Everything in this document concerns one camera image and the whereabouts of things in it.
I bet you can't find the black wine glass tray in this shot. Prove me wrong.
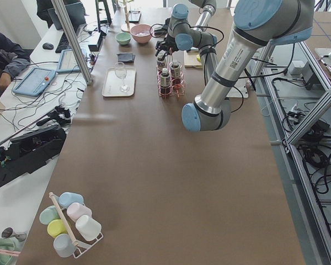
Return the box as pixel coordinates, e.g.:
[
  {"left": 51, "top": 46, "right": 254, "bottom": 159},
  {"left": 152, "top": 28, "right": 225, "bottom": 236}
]
[{"left": 128, "top": 10, "right": 141, "bottom": 23}]

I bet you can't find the black laptop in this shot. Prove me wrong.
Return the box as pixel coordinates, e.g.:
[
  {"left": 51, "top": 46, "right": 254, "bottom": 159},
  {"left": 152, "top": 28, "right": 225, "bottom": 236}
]
[{"left": 47, "top": 1, "right": 87, "bottom": 31}]

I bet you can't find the tea bottle white cap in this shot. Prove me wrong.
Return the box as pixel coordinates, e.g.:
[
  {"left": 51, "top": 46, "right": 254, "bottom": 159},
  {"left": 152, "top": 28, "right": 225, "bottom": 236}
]
[
  {"left": 160, "top": 68, "right": 171, "bottom": 96},
  {"left": 169, "top": 61, "right": 181, "bottom": 86}
]

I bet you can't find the clear wine glass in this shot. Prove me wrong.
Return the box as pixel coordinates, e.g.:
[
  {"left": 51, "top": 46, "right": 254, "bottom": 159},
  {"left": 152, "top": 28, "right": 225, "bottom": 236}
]
[{"left": 114, "top": 62, "right": 130, "bottom": 93}]

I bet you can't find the wooden glass stand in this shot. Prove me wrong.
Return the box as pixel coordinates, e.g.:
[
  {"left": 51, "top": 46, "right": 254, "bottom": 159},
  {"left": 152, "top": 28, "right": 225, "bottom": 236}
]
[{"left": 118, "top": 0, "right": 135, "bottom": 33}]

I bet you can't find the pink bowl with ice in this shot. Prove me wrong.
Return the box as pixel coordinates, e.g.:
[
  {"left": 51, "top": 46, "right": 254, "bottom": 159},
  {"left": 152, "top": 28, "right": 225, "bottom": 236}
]
[{"left": 130, "top": 24, "right": 152, "bottom": 44}]

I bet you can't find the white cup rack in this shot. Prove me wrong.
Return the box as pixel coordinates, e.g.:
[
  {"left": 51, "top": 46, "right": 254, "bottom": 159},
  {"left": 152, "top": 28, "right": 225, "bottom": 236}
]
[{"left": 39, "top": 192, "right": 104, "bottom": 259}]

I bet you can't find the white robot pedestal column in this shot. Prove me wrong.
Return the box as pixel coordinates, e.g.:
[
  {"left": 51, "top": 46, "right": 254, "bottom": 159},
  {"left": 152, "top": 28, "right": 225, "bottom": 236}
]
[{"left": 227, "top": 79, "right": 248, "bottom": 98}]

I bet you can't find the grey folded cloth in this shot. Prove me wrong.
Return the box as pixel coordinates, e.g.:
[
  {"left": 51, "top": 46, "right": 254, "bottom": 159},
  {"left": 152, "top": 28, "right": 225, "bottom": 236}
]
[{"left": 117, "top": 52, "right": 136, "bottom": 63}]

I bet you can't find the green ceramic bowl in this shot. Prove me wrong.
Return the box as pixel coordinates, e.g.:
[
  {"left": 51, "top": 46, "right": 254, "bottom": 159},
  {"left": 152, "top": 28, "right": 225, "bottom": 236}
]
[{"left": 115, "top": 32, "right": 131, "bottom": 45}]

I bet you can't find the cream serving tray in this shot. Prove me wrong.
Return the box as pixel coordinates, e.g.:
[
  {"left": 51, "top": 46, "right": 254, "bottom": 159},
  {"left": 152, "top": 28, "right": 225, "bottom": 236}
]
[{"left": 102, "top": 66, "right": 136, "bottom": 98}]

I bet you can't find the black open case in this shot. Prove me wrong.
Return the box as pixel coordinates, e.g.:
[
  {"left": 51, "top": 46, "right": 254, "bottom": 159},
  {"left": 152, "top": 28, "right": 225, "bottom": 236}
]
[{"left": 0, "top": 125, "right": 66, "bottom": 187}]

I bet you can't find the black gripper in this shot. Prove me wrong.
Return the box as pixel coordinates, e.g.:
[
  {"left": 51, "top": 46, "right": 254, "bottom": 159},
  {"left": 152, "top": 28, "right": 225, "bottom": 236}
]
[{"left": 155, "top": 38, "right": 177, "bottom": 56}]

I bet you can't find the tea bottle dark liquid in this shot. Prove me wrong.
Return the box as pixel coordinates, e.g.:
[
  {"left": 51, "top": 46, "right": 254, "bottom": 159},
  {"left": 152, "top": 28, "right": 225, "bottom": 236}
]
[{"left": 157, "top": 51, "right": 167, "bottom": 75}]

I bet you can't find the wooden cutting board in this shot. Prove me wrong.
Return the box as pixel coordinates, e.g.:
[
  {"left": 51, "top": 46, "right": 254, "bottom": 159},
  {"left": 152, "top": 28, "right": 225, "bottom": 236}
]
[{"left": 184, "top": 51, "right": 202, "bottom": 68}]

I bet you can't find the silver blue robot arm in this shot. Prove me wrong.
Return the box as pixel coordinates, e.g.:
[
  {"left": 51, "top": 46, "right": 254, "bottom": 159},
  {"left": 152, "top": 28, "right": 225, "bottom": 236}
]
[{"left": 156, "top": 0, "right": 314, "bottom": 132}]

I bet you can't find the copper wire bottle basket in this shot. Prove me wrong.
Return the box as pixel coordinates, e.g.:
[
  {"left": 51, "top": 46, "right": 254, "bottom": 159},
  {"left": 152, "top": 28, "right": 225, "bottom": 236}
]
[{"left": 156, "top": 51, "right": 185, "bottom": 98}]

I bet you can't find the blue teach pendant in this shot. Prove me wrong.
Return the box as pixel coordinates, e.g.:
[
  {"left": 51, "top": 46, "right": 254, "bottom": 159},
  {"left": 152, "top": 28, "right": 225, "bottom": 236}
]
[
  {"left": 13, "top": 67, "right": 56, "bottom": 97},
  {"left": 56, "top": 49, "right": 80, "bottom": 73}
]

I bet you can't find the aluminium frame post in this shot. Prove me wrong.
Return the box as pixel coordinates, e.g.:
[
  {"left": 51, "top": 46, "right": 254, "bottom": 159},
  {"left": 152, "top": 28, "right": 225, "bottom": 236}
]
[{"left": 51, "top": 0, "right": 93, "bottom": 85}]

